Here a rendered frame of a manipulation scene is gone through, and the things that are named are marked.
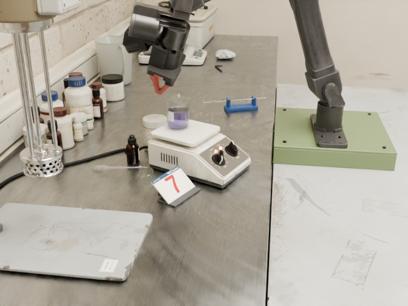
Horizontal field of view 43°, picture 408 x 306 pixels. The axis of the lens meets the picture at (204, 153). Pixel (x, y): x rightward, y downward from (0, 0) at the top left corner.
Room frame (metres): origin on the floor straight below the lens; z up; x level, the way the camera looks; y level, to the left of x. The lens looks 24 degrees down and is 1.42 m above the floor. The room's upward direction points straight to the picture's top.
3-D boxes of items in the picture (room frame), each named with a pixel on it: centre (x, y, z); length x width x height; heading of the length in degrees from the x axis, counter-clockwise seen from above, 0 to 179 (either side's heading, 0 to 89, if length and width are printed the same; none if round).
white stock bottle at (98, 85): (1.45, 0.31, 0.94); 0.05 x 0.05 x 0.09
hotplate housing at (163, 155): (1.07, 0.02, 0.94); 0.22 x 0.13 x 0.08; 58
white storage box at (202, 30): (2.41, 0.12, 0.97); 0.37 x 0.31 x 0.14; 168
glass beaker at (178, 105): (1.10, 0.06, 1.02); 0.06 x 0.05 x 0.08; 169
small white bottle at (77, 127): (1.23, 0.32, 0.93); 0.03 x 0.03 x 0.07
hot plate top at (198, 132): (1.08, 0.04, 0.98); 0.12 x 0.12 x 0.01; 58
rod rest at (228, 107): (1.47, -0.11, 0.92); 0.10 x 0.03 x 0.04; 104
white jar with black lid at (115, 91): (1.57, 0.29, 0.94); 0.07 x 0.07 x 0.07
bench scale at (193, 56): (2.07, 0.12, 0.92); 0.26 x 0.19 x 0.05; 84
